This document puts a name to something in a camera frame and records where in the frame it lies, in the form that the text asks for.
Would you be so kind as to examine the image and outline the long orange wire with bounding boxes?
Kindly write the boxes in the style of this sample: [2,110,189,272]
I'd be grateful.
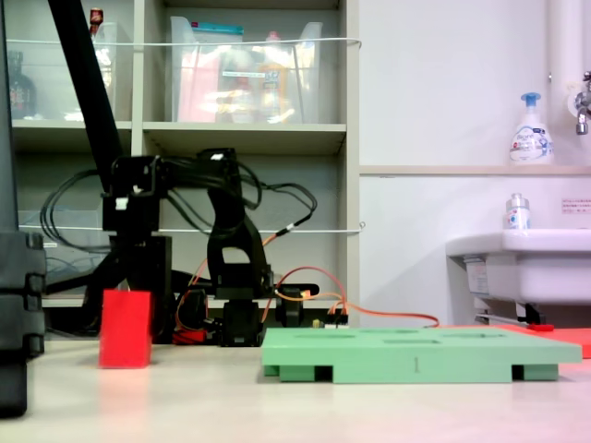
[191,233,440,329]

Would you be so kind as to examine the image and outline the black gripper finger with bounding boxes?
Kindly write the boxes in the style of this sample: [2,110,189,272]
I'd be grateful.
[84,233,125,334]
[133,232,174,324]

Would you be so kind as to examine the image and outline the white pump soap bottle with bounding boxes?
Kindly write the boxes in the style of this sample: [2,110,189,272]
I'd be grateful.
[508,91,556,166]

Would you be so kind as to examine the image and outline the motor driver circuit board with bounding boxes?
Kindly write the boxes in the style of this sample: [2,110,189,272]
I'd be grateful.
[312,313,351,331]

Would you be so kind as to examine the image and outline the black tripod leg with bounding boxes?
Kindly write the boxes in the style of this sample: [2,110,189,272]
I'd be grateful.
[0,0,20,233]
[45,0,175,345]

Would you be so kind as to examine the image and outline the white sink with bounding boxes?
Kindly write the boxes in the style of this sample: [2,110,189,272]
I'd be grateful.
[444,227,591,324]

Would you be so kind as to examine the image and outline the narrow clear storage bin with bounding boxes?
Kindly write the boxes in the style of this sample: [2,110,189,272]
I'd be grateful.
[90,21,123,123]

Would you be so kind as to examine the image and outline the dark glass bottle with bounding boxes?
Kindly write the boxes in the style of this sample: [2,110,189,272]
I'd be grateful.
[6,49,39,121]

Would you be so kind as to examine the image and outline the black elbow servo cables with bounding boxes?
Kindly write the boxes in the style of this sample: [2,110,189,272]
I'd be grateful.
[159,154,260,233]

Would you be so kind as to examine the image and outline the green shape sorting board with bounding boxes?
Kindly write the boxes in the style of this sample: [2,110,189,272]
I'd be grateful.
[260,326,584,385]

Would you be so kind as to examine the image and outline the large clear storage bin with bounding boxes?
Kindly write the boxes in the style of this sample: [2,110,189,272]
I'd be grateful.
[169,16,324,126]

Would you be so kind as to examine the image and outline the white cord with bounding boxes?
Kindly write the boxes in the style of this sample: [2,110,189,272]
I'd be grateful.
[18,221,367,235]
[6,37,364,50]

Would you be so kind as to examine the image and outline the red square block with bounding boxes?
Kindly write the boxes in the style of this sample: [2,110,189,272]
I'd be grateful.
[98,289,154,370]

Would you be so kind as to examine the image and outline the sink label sticker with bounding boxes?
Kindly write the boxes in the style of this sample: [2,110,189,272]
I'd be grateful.
[464,257,491,297]

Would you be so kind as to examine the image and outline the red printed base mount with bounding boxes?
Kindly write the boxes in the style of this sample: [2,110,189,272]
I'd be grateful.
[172,322,218,345]

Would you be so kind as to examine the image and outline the wall notice sticker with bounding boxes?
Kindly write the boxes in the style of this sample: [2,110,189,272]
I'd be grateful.
[560,198,591,215]

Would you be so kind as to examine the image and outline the bottle with pink cap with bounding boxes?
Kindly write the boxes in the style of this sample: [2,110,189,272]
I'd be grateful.
[259,30,289,124]

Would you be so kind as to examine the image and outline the black cable with white connector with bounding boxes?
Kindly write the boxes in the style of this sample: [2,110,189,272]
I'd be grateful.
[239,181,320,238]

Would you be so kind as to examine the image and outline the beige shelf unit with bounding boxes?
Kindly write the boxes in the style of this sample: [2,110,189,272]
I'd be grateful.
[0,0,362,324]

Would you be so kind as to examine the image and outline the pink packet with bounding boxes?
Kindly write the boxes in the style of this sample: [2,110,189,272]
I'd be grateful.
[178,48,219,124]

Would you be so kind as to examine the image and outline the metal faucet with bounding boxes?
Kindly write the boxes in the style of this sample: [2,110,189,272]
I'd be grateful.
[571,70,591,137]

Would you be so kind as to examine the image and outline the black table clamp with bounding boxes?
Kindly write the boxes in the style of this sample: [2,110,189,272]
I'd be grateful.
[275,283,320,329]

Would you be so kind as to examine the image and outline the small clear sanitizer bottle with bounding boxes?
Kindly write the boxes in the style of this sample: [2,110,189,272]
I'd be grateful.
[503,192,533,232]

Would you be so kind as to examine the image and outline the clear box with cables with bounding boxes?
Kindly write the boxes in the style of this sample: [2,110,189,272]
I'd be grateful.
[18,210,128,293]

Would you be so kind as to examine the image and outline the blue topped zip bag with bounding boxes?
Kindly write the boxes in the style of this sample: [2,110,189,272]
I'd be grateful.
[192,18,246,38]

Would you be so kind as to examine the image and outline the notched black stack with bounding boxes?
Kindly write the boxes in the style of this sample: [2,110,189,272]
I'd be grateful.
[0,230,48,419]

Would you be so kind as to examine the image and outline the black gripper servo cables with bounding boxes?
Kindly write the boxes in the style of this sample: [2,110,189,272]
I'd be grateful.
[40,167,115,255]

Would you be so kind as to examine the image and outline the brown bottle red cap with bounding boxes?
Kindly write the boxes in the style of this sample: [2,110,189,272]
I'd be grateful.
[87,6,106,38]

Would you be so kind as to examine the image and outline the small orange slab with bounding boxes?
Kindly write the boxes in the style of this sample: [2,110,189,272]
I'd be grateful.
[551,328,591,360]

